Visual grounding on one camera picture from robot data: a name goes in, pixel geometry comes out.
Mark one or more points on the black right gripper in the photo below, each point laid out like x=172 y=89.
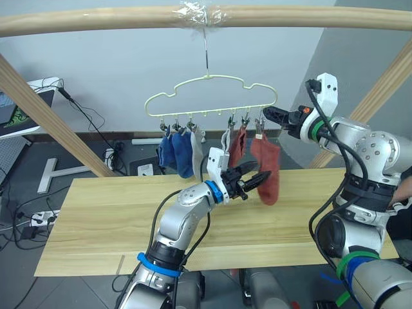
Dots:
x=294 y=124

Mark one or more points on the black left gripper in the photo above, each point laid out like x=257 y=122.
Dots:
x=233 y=183

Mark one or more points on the bright red sock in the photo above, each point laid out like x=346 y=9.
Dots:
x=268 y=167

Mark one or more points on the metal hanger clip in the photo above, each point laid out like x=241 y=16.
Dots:
x=259 y=126
x=164 y=125
x=191 y=125
x=177 y=125
x=245 y=121
x=231 y=123

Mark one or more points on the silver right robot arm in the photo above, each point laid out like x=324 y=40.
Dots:
x=376 y=151

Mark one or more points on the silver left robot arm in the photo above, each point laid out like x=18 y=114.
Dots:
x=186 y=219

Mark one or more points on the pale yellow clip hanger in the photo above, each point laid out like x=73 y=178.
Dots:
x=206 y=77

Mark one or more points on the person's bare hand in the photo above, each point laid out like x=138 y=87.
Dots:
x=402 y=194

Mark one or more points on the dark red sock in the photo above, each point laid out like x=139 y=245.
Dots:
x=237 y=148

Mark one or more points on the short grey white sock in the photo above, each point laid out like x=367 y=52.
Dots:
x=225 y=140

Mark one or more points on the long grey white sock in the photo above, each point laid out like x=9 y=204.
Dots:
x=196 y=154

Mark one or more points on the large blue sock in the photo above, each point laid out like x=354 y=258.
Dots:
x=183 y=154

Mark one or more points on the small blue sock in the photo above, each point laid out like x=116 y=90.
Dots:
x=164 y=151

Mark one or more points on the slanted wooden pole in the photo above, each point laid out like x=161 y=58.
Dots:
x=48 y=112
x=370 y=103

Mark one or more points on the dark base with white label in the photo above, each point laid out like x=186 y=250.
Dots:
x=145 y=169

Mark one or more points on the grey rounded robot leg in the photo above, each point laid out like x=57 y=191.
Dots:
x=267 y=289

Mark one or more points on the clear plastic tape wrap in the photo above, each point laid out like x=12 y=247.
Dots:
x=201 y=13

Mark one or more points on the white power strip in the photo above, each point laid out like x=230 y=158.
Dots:
x=108 y=157
x=42 y=217

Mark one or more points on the white desk foot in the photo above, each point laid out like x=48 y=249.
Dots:
x=51 y=174

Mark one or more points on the horizontal wooden pole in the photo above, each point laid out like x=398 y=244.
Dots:
x=96 y=19

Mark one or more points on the black power adapter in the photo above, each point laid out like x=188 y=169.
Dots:
x=29 y=233

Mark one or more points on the grey pegboard panel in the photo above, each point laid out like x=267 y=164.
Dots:
x=9 y=157

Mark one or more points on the black laptop with green logo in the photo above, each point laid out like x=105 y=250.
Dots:
x=13 y=116

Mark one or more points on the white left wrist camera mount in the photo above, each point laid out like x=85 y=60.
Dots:
x=215 y=161

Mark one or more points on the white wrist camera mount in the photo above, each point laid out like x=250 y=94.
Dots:
x=215 y=161
x=328 y=93

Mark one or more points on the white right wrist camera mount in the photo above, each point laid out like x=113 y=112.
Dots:
x=328 y=93

